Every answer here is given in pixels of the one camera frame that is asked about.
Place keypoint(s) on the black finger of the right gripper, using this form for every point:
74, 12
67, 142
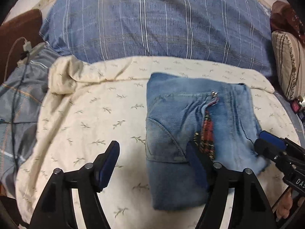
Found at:
269, 145

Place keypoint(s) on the dark red cloth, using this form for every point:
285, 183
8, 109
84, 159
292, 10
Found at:
284, 18

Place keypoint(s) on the white power strip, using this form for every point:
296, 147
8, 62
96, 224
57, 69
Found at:
33, 52

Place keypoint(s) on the person's hand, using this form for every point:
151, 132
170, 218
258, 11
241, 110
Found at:
284, 205

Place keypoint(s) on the striped beige pillow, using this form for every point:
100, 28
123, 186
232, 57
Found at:
289, 57

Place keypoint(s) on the blue denim jeans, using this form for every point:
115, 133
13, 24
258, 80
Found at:
176, 110

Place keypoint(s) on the blue plaid pillow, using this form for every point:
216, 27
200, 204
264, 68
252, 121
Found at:
234, 32

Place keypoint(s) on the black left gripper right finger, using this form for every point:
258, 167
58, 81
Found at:
251, 208

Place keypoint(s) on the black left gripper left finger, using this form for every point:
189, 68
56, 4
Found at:
55, 207

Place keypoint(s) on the grey-blue plaid bedsheet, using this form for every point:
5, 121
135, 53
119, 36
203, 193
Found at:
21, 98

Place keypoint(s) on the red small box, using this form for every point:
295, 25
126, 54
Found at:
295, 105

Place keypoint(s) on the brown wooden headboard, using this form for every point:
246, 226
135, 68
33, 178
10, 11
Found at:
14, 33

